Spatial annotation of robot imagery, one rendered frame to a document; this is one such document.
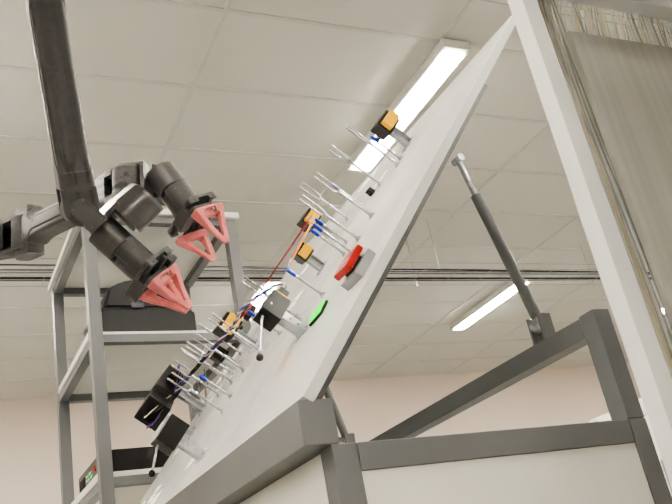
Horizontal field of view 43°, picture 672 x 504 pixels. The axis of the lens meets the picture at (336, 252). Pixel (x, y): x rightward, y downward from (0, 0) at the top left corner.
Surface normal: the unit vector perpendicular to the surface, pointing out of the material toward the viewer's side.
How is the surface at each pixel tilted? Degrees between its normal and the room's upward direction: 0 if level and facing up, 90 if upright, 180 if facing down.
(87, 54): 180
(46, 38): 125
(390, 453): 90
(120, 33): 180
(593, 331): 90
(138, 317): 90
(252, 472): 90
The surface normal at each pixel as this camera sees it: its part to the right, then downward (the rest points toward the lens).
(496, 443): 0.43, -0.44
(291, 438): -0.89, -0.03
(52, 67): 0.38, 0.15
